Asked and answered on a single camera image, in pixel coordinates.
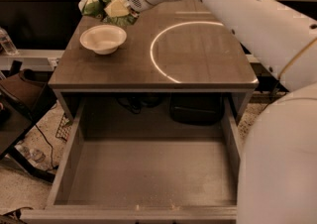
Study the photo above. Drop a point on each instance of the dark office chair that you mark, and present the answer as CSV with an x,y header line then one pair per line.
x,y
25,99

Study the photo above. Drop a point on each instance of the grey open drawer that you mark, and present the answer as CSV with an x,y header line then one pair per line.
x,y
120,168

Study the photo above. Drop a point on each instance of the clear plastic water bottle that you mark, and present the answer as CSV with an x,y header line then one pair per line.
x,y
7,43

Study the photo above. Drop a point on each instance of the white paper bowl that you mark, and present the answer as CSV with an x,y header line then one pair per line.
x,y
103,39

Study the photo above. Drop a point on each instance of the grey cabinet table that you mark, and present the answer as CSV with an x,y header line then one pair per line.
x,y
174,47

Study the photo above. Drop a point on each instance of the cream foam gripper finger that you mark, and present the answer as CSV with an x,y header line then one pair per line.
x,y
117,8

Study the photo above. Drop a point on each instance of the green jalapeno chip bag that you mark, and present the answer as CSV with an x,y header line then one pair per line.
x,y
95,9

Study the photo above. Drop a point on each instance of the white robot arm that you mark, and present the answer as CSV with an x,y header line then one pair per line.
x,y
277,174

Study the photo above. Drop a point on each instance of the black bag under table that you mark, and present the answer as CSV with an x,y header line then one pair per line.
x,y
201,109

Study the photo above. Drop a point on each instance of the plastic bottle on floor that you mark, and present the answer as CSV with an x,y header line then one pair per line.
x,y
34,156

